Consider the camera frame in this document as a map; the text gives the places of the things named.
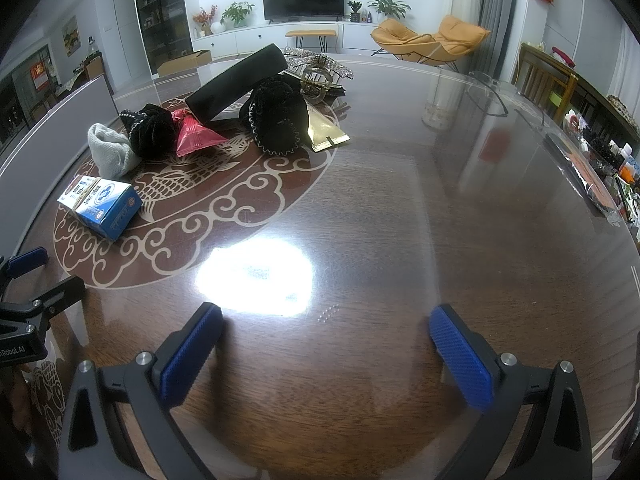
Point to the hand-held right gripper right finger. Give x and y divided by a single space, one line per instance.
460 360

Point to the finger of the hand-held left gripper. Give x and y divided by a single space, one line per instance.
52 292
27 260

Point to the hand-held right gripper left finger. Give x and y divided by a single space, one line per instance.
192 355

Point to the long black box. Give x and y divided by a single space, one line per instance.
235 80

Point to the brown patterned desktop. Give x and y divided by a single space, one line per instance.
400 210

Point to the blue white medicine box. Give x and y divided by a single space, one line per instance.
107 210

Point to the grey white cloth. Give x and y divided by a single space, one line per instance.
107 152

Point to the grey partition board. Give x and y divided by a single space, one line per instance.
50 125

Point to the small black scrunchie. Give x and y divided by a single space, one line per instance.
150 127

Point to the red door poster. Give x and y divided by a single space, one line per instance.
38 74

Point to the red snack packet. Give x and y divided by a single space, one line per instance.
192 135

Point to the clear plastic bag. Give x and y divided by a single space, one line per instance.
587 175

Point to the cardboard box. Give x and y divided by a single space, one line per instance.
185 62

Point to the cluttered small bottles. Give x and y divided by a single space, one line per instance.
610 155

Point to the gold packet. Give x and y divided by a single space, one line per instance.
322 130

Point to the black glass display cabinet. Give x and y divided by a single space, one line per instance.
162 15

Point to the gold hair claw clip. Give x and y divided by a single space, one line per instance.
312 87

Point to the dark wooden sideboard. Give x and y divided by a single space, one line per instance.
600 100

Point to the white vase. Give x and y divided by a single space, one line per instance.
216 28

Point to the red flowers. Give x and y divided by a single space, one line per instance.
204 16

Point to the white television cabinet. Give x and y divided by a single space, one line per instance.
250 37

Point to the green potted plant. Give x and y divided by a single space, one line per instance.
237 12

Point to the orange lounge chair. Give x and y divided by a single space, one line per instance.
400 35

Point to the orange bench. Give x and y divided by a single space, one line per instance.
310 33

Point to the grey curtain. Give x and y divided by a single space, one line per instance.
500 10

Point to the large leafy potted plant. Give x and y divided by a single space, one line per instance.
389 5

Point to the small potted plant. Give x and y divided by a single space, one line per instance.
355 9

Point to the black television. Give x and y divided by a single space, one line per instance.
302 0

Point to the framed wall painting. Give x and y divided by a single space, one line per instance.
70 35

